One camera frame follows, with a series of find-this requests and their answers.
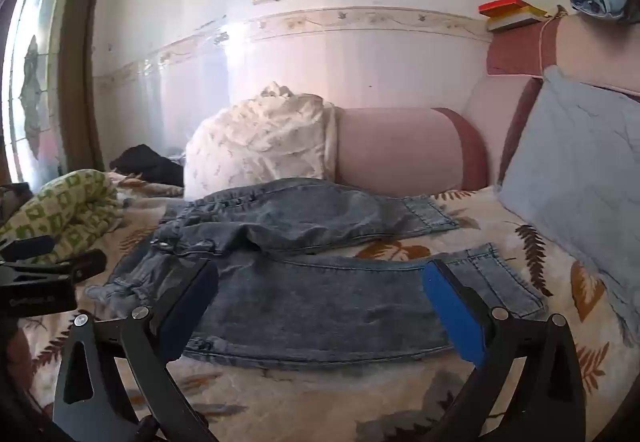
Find green patterned blanket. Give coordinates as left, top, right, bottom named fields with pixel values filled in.
left=0, top=169, right=124, bottom=253

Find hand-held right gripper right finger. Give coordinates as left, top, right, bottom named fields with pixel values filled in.
left=422, top=258, right=586, bottom=442

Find black cloth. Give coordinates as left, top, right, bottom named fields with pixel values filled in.
left=109, top=143, right=186, bottom=187

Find blue denim pants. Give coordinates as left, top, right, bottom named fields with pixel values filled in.
left=82, top=177, right=549, bottom=371

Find white patterned pillow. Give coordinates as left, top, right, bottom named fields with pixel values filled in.
left=182, top=82, right=339, bottom=201

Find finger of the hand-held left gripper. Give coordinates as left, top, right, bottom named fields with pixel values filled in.
left=0, top=249, right=108, bottom=284
left=0, top=235, right=55, bottom=264

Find leaf print blanket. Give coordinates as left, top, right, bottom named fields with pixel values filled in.
left=20, top=171, right=640, bottom=442

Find light blue quilted blanket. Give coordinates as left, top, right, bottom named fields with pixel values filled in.
left=497, top=65, right=640, bottom=339

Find stained glass door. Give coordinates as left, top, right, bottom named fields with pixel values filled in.
left=0, top=0, right=102, bottom=184

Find red and yellow books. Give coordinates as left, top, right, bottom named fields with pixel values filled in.
left=487, top=5, right=549, bottom=34

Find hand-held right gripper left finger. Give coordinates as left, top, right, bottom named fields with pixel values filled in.
left=52, top=260, right=221, bottom=442

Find pink striped bolster pillow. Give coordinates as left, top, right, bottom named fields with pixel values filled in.
left=462, top=14, right=640, bottom=188

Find red book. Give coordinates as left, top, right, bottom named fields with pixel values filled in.
left=478, top=0, right=526, bottom=16

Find pink bolster cushion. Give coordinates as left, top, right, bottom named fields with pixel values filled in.
left=332, top=107, right=489, bottom=198

